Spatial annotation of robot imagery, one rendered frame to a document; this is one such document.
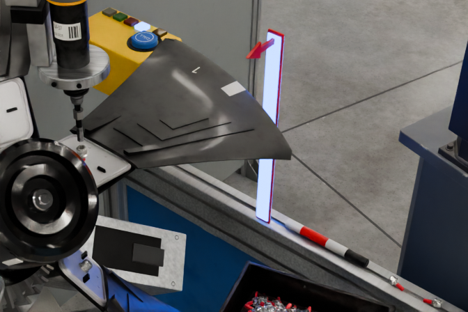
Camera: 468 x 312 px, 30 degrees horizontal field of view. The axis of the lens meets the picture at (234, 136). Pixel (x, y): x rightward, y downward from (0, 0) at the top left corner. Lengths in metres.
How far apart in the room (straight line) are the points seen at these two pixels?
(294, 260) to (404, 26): 2.44
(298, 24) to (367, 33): 0.28
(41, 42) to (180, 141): 0.21
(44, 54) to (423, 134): 0.66
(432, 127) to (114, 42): 0.50
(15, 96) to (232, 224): 0.59
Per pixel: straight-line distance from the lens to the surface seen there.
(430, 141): 1.32
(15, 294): 1.00
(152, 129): 0.98
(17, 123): 0.88
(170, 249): 1.09
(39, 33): 0.84
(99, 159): 0.94
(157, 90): 1.05
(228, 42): 2.41
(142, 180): 1.49
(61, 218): 0.84
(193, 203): 1.43
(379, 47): 3.53
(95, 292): 0.90
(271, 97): 1.20
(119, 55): 1.33
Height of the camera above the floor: 1.76
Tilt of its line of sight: 37 degrees down
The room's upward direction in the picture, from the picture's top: 2 degrees clockwise
